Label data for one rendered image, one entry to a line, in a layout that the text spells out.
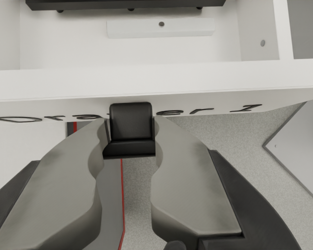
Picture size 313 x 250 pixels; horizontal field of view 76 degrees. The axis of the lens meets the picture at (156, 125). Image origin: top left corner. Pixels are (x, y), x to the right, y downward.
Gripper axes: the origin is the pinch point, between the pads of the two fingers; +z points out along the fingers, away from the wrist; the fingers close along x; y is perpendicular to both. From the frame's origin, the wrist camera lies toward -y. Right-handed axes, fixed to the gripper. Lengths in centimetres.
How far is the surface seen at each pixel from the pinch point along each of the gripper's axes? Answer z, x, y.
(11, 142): 12.3, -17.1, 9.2
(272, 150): 67, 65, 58
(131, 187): 61, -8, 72
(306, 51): 36, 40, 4
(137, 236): 47, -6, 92
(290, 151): 66, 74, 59
